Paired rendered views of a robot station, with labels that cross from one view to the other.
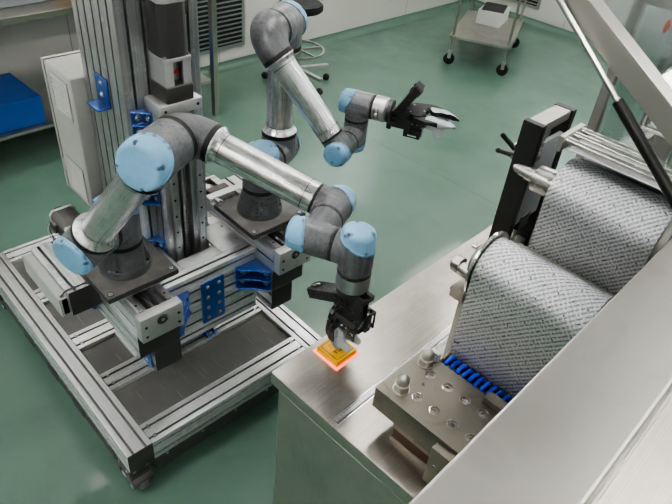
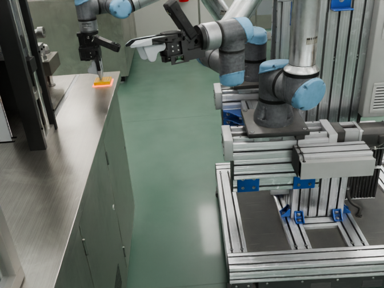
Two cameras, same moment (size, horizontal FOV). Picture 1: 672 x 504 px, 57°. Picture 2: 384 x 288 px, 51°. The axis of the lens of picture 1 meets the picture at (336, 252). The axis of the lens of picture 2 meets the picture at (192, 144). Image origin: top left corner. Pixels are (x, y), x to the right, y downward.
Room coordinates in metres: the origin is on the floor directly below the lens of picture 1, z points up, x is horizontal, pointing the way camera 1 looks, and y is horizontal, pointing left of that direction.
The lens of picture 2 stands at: (2.57, -0.91, 1.49)
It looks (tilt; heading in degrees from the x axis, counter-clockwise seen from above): 28 degrees down; 138
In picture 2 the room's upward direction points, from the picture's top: 4 degrees counter-clockwise
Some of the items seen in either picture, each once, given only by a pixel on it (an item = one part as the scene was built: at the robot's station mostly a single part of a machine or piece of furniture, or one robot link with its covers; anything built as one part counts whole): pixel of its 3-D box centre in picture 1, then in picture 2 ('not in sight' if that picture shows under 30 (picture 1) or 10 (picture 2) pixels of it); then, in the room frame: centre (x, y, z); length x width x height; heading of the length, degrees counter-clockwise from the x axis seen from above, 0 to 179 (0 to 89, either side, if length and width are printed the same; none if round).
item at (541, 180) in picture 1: (548, 182); not in sight; (1.22, -0.45, 1.34); 0.06 x 0.06 x 0.06; 49
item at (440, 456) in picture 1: (449, 478); not in sight; (0.69, -0.27, 0.97); 0.10 x 0.03 x 0.11; 49
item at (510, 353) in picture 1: (506, 351); not in sight; (0.89, -0.36, 1.13); 0.23 x 0.01 x 0.18; 49
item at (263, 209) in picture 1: (259, 196); (274, 107); (1.74, 0.27, 0.87); 0.15 x 0.15 x 0.10
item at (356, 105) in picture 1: (357, 104); (231, 33); (1.79, -0.02, 1.21); 0.11 x 0.08 x 0.09; 73
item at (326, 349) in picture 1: (336, 350); (103, 82); (1.05, -0.03, 0.91); 0.07 x 0.07 x 0.02; 49
